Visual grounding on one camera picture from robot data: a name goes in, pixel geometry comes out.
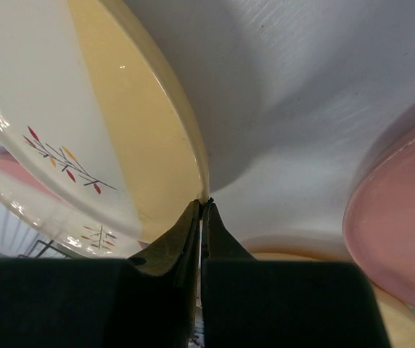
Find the black wire dish rack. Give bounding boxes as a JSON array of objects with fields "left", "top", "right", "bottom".
[{"left": 17, "top": 239, "right": 73, "bottom": 259}]

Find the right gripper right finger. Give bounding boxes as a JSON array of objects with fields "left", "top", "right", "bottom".
[{"left": 201, "top": 201, "right": 390, "bottom": 347}]

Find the yellow cream leaf plate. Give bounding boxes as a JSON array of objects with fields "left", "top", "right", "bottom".
[{"left": 0, "top": 1, "right": 209, "bottom": 242}]

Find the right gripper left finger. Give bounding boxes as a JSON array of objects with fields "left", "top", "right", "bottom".
[{"left": 0, "top": 201, "right": 201, "bottom": 347}]

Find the plain yellow bear plate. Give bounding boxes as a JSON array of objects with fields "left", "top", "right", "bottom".
[{"left": 252, "top": 252, "right": 415, "bottom": 347}]

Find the pink cream plate right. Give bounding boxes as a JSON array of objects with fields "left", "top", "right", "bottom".
[{"left": 342, "top": 92, "right": 415, "bottom": 316}]

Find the pink cream plate near rack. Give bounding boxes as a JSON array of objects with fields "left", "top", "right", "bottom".
[{"left": 0, "top": 144, "right": 148, "bottom": 258}]

